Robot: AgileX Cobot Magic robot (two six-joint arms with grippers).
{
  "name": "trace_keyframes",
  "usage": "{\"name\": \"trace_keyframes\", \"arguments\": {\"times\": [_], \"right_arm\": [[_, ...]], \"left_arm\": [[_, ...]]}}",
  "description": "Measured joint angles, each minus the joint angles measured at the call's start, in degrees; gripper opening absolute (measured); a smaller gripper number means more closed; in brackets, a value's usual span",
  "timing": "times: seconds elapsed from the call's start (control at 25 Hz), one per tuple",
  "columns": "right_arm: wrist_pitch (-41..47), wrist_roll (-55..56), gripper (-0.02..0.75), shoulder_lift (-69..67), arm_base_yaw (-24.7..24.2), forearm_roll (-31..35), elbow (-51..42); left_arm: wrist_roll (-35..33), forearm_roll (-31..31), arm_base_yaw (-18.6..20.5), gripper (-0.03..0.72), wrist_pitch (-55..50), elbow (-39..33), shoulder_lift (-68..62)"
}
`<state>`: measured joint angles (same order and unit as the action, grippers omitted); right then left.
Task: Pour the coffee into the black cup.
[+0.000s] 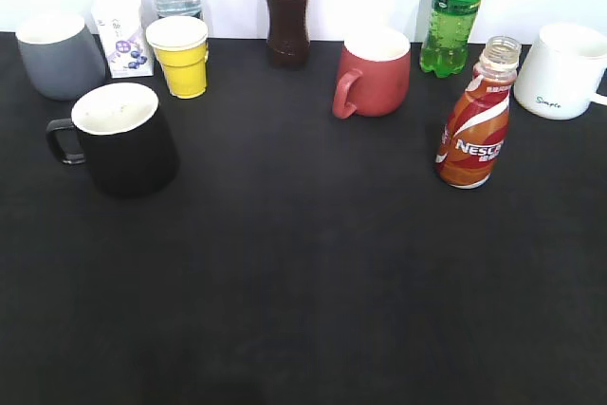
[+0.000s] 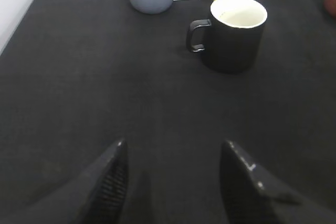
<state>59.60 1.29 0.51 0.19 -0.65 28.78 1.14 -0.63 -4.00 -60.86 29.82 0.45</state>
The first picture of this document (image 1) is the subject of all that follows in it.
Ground orange nescafe bottle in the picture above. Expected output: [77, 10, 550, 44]
[434, 36, 522, 190]

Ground black mug white inside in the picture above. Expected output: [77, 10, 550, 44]
[46, 83, 179, 198]

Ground red mug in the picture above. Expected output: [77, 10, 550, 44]
[332, 27, 412, 119]

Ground green sprite bottle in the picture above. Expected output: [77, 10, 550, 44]
[419, 0, 482, 78]

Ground grey mug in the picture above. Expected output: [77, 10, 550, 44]
[15, 13, 106, 101]

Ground yellow paper cup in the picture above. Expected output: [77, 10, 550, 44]
[145, 16, 209, 99]

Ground cola bottle red label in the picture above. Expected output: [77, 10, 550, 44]
[266, 0, 310, 68]

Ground white blueberry milk carton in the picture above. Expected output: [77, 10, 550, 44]
[91, 0, 155, 79]

